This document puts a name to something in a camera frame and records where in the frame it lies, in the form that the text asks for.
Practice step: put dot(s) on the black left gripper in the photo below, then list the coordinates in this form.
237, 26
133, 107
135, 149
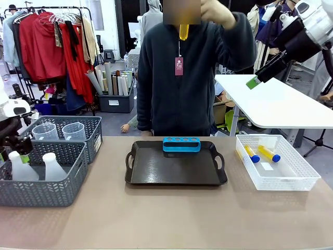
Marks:
15, 140

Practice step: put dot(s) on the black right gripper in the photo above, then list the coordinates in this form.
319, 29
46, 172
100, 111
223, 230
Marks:
299, 41

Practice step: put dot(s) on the white plastic conical flask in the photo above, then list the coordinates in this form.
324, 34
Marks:
22, 170
53, 169

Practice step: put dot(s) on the clear plastic measuring beaker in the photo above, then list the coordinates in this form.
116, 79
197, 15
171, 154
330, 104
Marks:
74, 131
45, 131

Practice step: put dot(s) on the yellow liquid tube blue cap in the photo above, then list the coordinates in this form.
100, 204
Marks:
183, 32
269, 153
251, 153

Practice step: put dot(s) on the person's left forearm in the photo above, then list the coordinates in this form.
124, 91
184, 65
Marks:
242, 44

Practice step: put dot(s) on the person's right forearm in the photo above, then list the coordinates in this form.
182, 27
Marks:
144, 112

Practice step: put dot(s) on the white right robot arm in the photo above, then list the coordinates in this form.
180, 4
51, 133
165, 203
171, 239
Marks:
317, 18

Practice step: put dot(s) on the person's left hand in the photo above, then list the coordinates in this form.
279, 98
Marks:
216, 13

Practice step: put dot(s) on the person's right hand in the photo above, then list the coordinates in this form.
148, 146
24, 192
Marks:
147, 133

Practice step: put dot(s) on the white background table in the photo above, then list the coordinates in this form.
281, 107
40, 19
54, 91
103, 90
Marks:
275, 104

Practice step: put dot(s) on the large grey plastic basket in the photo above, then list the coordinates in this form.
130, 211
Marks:
39, 192

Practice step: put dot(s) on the cardboard box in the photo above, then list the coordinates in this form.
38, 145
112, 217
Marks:
221, 109

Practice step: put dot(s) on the lime green chair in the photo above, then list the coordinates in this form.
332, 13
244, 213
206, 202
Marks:
231, 119

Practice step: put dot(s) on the grey plastic basket with label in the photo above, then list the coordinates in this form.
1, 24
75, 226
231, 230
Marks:
92, 127

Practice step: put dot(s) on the black tripod stand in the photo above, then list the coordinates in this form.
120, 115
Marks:
318, 142

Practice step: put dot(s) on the maroon hang tag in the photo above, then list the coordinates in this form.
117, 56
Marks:
179, 66

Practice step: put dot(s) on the person in dark fleece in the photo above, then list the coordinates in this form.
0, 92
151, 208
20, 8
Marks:
182, 99

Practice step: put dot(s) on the red long dress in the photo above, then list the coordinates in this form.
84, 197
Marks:
78, 78

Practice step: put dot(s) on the grey paper roll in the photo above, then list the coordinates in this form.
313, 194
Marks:
94, 82

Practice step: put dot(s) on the red hooded garment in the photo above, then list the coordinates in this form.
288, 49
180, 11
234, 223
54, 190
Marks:
41, 49

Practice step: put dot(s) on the light blue hanging garment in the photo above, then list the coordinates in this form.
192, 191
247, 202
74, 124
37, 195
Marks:
9, 44

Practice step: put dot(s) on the white plastic basket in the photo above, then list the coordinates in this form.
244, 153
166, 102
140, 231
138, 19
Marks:
283, 182

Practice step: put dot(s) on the grey storage bin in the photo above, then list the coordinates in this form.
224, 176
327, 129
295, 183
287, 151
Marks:
117, 102

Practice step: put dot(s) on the blue test tube rack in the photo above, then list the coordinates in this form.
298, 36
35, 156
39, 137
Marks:
182, 148

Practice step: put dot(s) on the beige paper roll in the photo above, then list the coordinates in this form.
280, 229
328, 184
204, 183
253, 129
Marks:
101, 75

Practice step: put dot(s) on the black hanging scarf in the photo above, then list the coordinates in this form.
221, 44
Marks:
72, 39

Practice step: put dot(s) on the white paper roll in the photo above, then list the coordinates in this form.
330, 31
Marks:
125, 84

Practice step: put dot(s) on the black serving tray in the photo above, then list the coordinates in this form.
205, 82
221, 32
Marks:
177, 169

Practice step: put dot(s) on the grey step stool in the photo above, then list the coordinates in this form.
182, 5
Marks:
109, 55

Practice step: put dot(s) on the beige hanging garment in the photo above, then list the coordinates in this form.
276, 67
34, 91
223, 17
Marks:
89, 39

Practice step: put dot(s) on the black clothes rack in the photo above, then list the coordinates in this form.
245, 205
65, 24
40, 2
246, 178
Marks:
88, 11

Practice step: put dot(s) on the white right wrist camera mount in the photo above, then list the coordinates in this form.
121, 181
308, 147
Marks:
287, 19

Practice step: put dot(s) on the black camera tripod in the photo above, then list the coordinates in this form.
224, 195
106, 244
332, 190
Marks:
18, 89

